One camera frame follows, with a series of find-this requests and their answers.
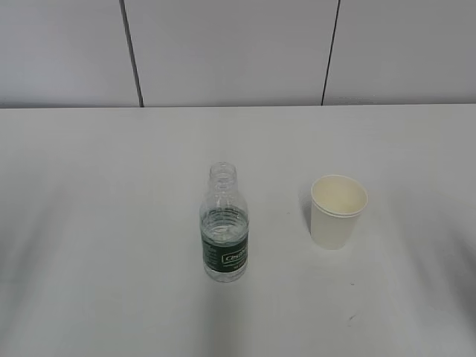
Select white paper cup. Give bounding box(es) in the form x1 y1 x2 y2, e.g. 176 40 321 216
310 175 368 250

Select clear green-label water bottle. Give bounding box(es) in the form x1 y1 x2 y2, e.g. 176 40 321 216
199 161 249 283

